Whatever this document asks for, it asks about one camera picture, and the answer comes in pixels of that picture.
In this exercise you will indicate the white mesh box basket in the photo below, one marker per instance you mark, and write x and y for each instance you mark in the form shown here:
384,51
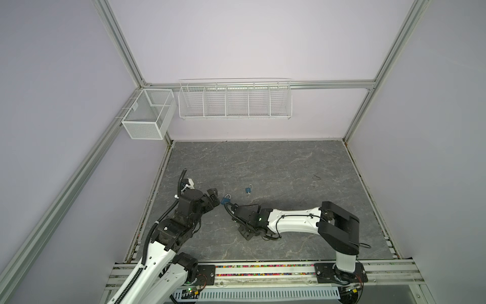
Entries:
150,114

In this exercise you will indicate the large teal padlock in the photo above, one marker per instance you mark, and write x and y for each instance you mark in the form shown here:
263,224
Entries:
226,199

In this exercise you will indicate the white vented cable duct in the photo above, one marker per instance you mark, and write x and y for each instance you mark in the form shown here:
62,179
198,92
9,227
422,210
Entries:
265,295

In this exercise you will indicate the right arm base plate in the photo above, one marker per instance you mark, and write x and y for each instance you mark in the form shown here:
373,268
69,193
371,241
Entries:
329,273

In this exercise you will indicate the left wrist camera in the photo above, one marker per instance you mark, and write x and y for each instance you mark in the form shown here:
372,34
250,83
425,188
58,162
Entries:
187,184

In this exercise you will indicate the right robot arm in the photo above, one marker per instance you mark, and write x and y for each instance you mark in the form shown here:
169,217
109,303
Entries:
338,227

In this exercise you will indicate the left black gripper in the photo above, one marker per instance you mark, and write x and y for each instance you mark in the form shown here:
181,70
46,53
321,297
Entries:
214,197

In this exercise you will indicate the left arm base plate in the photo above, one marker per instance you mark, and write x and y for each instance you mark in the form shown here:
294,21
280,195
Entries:
202,275

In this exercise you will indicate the white wire shelf basket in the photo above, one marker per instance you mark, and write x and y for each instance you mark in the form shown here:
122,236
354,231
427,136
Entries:
244,98

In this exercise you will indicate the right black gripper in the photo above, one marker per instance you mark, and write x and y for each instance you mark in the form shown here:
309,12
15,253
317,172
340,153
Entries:
245,235

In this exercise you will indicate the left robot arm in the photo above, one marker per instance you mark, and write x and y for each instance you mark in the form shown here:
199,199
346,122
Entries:
162,269

